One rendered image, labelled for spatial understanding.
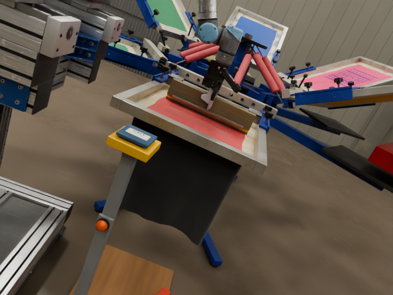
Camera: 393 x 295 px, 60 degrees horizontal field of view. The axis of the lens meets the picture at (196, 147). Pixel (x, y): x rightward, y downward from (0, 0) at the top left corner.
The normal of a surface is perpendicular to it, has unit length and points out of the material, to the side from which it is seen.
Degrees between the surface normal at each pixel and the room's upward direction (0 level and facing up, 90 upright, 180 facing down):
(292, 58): 90
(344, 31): 90
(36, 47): 90
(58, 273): 0
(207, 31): 90
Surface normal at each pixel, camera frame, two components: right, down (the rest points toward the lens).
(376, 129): -0.04, 0.36
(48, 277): 0.37, -0.86
